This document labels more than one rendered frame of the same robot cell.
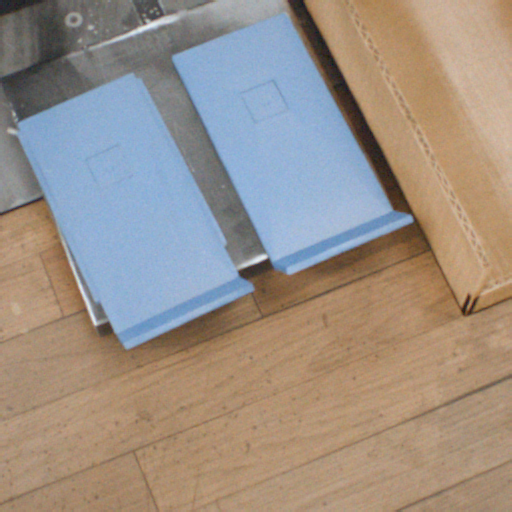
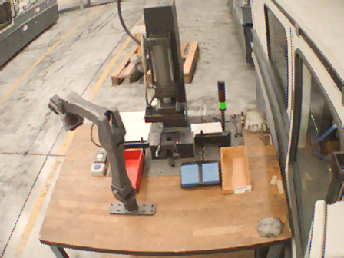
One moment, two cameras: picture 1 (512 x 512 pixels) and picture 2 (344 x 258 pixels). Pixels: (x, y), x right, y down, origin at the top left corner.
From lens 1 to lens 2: 105 cm
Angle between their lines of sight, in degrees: 39
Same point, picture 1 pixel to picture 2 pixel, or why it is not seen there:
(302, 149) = (212, 174)
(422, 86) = (229, 173)
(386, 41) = (228, 169)
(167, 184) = (195, 174)
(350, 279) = (211, 189)
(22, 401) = (169, 190)
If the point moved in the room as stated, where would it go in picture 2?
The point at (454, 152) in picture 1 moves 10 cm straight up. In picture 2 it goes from (229, 180) to (230, 162)
